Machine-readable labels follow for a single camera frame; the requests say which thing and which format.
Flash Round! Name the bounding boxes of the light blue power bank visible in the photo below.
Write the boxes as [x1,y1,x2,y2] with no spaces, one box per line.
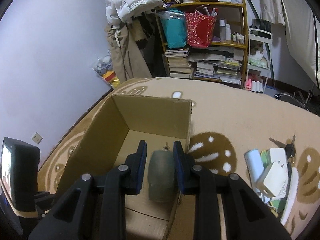
[244,149,264,194]

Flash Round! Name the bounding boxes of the round case with cartoon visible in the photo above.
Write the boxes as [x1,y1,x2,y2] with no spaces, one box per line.
[148,150,175,203]

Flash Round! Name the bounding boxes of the brown cardboard box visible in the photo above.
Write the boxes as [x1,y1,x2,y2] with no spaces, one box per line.
[56,94,192,239]

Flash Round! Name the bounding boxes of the white control panel device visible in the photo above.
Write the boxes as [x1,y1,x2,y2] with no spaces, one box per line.
[267,148,287,169]

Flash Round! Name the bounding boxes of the green paddle fan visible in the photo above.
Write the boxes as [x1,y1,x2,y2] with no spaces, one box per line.
[261,150,289,213]

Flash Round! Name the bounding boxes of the black key bunch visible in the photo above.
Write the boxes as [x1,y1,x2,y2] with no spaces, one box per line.
[269,135,296,166]

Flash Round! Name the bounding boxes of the bag of plush toys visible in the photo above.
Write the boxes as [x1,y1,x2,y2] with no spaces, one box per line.
[92,55,120,89]

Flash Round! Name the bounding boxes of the beige hanging trousers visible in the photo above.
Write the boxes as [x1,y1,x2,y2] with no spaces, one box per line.
[105,25,152,83]

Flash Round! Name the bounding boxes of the white metal cart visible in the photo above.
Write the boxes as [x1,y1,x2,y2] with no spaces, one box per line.
[244,28,273,94]

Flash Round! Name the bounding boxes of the wooden bookshelf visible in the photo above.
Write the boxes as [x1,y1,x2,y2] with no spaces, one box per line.
[155,0,248,87]

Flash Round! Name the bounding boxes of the red gift bag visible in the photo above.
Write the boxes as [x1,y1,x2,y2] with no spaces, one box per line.
[185,12,216,48]

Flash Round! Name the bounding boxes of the teal bag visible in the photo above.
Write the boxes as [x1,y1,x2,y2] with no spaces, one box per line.
[157,9,187,49]

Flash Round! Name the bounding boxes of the white wall socket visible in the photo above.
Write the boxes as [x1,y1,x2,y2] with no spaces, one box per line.
[31,132,43,145]

